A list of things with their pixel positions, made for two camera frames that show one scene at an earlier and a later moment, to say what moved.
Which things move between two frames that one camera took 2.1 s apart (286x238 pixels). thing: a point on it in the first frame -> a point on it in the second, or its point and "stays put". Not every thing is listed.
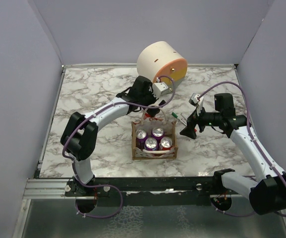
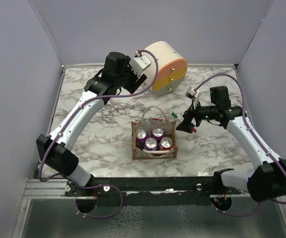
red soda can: [166, 143] stays put
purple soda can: [158, 133] stays put
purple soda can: [150, 143] stays put
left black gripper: [152, 111] -> [134, 76]
